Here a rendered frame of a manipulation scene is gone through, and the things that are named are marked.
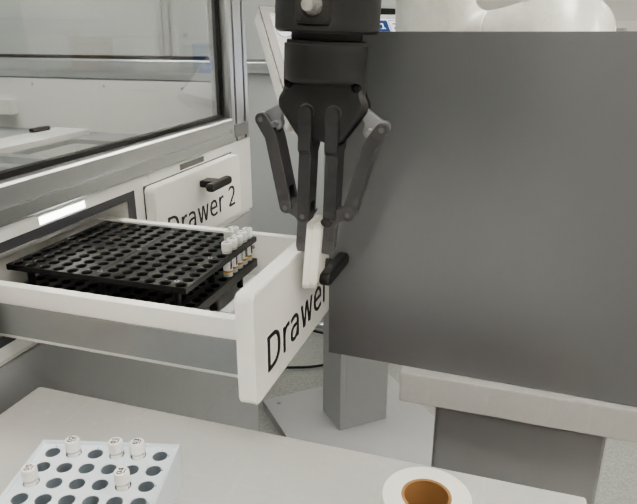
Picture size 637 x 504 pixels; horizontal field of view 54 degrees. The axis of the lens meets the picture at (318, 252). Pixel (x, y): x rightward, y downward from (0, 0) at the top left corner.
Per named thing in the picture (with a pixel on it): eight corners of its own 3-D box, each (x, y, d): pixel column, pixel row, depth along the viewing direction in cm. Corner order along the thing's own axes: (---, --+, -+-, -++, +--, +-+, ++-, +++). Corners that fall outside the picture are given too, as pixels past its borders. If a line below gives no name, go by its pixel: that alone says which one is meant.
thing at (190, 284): (256, 241, 78) (256, 236, 77) (186, 294, 62) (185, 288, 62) (243, 239, 78) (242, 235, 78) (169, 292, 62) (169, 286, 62)
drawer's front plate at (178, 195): (241, 210, 119) (239, 153, 116) (160, 260, 93) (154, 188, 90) (233, 209, 120) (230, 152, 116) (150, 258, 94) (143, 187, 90)
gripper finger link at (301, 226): (310, 204, 60) (281, 199, 60) (306, 252, 62) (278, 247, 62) (315, 200, 61) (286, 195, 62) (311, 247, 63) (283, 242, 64)
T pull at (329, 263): (349, 263, 69) (349, 251, 69) (329, 287, 62) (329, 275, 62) (318, 259, 70) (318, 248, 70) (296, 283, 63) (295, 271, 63)
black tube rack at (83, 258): (258, 284, 80) (256, 236, 77) (190, 346, 64) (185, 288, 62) (110, 265, 86) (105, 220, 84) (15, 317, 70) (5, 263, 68)
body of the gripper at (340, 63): (266, 35, 53) (265, 144, 56) (364, 40, 50) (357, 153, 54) (294, 34, 59) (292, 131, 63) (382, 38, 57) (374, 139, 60)
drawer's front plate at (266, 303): (343, 289, 82) (344, 209, 79) (256, 408, 56) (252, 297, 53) (331, 288, 83) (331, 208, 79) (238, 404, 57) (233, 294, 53)
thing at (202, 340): (327, 282, 81) (327, 237, 79) (245, 381, 58) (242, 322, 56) (71, 250, 93) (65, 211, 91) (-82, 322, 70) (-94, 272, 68)
